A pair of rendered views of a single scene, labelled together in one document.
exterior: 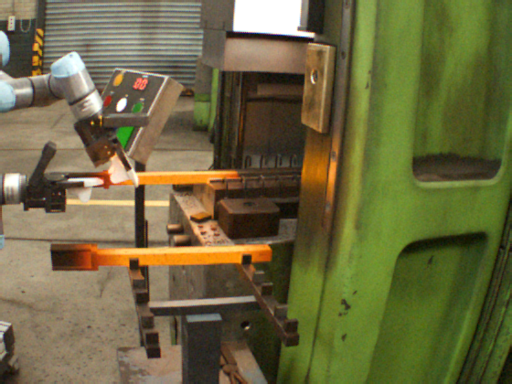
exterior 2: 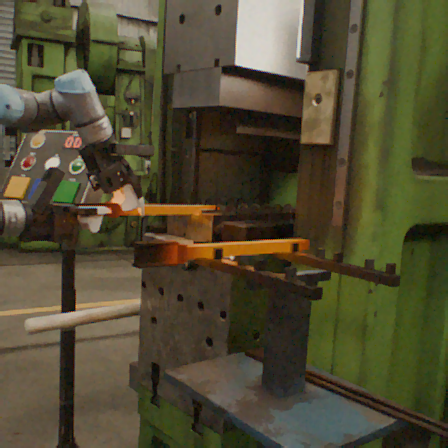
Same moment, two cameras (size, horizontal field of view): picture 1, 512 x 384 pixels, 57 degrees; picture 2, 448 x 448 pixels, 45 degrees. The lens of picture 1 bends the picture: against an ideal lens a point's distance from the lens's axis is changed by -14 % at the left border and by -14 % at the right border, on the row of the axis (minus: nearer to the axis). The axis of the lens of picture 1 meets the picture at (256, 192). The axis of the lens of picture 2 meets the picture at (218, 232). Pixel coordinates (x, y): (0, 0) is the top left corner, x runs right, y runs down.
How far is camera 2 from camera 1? 0.62 m
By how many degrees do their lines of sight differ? 22
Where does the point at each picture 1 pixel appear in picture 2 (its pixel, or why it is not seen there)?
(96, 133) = (106, 160)
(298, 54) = (270, 94)
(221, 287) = (241, 296)
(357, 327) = (383, 305)
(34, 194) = (37, 223)
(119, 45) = not seen: outside the picture
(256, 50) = (242, 88)
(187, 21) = not seen: outside the picture
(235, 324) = (250, 336)
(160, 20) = not seen: outside the picture
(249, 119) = (201, 168)
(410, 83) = (412, 90)
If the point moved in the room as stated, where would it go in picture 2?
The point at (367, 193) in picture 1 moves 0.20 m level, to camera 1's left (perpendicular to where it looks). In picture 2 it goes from (387, 180) to (306, 176)
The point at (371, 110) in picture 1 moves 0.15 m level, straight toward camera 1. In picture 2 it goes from (389, 111) to (425, 105)
